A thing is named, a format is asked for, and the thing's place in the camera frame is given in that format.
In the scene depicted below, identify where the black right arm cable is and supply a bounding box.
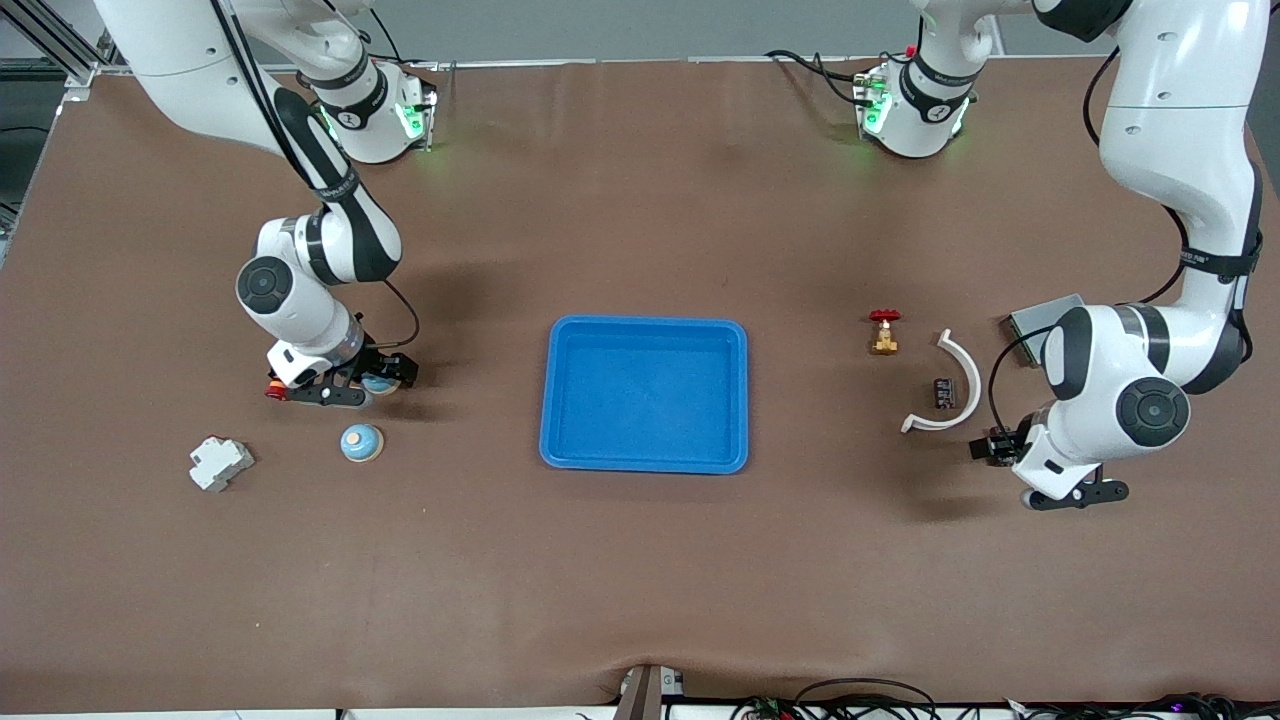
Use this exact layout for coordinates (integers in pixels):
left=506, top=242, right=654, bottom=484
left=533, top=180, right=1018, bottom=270
left=205, top=0, right=421, bottom=351

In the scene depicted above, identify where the black base cable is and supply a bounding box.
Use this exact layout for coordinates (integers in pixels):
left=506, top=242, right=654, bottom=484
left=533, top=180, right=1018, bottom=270
left=365, top=5, right=441, bottom=71
left=765, top=48, right=873, bottom=107

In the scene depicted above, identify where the aluminium table edge rail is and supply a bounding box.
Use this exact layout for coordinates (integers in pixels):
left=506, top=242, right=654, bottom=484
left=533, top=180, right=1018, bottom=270
left=95, top=55, right=1226, bottom=77

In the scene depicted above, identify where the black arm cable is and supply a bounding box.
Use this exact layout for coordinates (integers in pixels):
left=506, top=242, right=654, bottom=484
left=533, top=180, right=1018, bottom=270
left=988, top=45, right=1191, bottom=441
left=205, top=0, right=421, bottom=351

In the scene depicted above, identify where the black left base cable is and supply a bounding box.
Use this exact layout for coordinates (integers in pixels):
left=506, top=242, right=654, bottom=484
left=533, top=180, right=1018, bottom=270
left=765, top=48, right=873, bottom=107

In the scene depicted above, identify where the black cable bundle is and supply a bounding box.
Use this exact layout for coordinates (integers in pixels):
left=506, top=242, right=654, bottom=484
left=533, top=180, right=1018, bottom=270
left=735, top=678, right=1280, bottom=720

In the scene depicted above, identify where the black right base cable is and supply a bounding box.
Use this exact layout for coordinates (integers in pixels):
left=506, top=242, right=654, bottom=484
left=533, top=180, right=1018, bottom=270
left=365, top=5, right=441, bottom=71

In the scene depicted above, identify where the white circuit breaker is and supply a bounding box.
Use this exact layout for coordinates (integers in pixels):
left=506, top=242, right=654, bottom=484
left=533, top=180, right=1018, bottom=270
left=189, top=437, right=256, bottom=493

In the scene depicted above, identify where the grey table edge bracket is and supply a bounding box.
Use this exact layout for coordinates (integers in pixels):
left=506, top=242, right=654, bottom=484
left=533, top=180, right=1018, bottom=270
left=612, top=664, right=687, bottom=720

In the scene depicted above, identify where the blue plastic tray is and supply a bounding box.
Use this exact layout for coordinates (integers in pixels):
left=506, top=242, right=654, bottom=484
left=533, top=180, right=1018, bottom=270
left=539, top=316, right=750, bottom=475

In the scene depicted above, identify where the aluminium frame profile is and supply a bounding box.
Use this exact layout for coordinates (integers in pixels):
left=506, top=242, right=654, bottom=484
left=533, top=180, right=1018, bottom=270
left=0, top=0, right=131, bottom=103

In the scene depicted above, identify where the grey metal box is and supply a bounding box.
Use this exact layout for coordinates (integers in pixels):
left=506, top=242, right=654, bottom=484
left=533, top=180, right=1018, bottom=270
left=1006, top=293, right=1087, bottom=369

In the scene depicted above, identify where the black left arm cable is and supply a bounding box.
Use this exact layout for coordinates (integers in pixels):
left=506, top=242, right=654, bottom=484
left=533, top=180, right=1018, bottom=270
left=988, top=45, right=1191, bottom=441

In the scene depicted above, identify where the white curved plastic clip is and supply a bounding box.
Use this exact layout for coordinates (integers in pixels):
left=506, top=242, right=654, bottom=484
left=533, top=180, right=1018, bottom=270
left=900, top=329, right=983, bottom=434

